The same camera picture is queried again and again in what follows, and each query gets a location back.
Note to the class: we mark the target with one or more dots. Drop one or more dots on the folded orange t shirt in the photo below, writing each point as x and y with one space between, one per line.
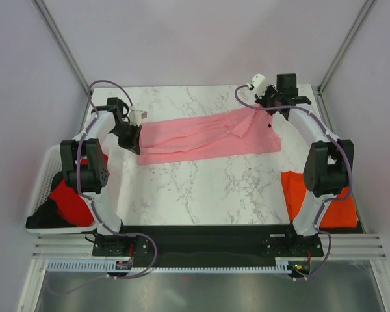
340 214

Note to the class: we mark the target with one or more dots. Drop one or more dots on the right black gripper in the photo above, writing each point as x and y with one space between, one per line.
261 97

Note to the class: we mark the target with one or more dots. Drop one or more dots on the black t shirt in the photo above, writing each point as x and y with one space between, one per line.
47 216

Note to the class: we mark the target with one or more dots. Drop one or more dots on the left aluminium frame post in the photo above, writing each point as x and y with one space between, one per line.
61 43

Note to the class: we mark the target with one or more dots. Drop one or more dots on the aluminium frame post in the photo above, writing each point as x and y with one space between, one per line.
61 43
348 40

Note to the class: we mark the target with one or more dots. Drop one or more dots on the aluminium rail profile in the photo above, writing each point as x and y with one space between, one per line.
336 247

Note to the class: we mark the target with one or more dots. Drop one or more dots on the white slotted cable duct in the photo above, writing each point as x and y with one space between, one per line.
105 265

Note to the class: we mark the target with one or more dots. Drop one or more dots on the white plastic laundry basket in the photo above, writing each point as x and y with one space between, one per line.
51 165

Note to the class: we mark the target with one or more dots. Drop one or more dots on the right aluminium frame post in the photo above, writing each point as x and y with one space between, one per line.
348 40

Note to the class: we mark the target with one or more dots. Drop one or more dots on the red t shirt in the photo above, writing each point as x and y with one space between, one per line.
69 208

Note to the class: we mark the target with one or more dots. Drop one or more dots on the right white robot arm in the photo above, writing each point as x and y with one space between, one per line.
328 168

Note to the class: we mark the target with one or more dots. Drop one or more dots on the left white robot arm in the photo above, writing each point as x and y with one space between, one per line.
84 168

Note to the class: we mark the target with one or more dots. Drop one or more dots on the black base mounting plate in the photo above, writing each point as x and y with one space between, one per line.
259 231

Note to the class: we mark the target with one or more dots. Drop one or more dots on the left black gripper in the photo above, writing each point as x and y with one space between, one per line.
134 143

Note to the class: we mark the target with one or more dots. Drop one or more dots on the pink polo shirt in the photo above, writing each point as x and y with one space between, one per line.
238 132

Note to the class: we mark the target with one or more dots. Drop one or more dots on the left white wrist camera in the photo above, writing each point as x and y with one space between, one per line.
136 117

